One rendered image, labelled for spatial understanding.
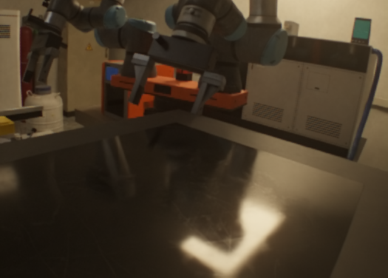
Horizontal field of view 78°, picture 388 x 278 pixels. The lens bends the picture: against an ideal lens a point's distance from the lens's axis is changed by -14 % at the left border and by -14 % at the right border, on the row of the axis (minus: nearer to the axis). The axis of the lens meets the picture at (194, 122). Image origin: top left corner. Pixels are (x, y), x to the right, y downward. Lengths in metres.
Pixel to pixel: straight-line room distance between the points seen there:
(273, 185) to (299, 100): 1.63
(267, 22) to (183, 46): 0.34
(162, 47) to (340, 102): 1.39
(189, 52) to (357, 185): 0.39
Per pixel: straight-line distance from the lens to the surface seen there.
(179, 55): 0.55
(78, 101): 4.82
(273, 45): 0.81
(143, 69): 0.58
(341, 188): 0.26
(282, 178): 0.25
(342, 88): 1.78
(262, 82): 1.95
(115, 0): 0.96
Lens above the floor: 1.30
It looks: 16 degrees down
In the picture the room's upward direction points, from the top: 5 degrees clockwise
